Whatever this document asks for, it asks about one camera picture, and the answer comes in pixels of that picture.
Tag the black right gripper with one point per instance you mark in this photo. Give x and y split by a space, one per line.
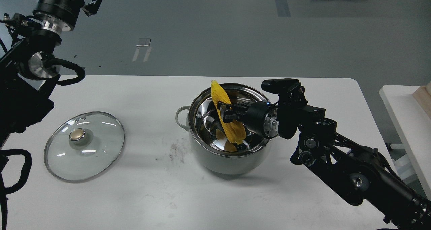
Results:
259 117

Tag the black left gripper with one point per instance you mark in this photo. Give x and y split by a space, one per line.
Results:
67 11

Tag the yellow corn cob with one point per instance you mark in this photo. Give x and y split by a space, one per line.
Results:
235 131

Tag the glass pot lid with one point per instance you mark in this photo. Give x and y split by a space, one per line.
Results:
84 147

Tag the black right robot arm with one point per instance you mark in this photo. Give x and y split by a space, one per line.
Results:
353 171

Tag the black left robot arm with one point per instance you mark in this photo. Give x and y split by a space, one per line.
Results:
29 70

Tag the grey steel cooking pot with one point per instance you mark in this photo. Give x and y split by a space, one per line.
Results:
209 143

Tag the white side table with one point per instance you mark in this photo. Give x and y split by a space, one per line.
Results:
413 126

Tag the wooden block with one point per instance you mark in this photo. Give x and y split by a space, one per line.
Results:
423 97

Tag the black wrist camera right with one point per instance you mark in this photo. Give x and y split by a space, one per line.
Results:
281 86

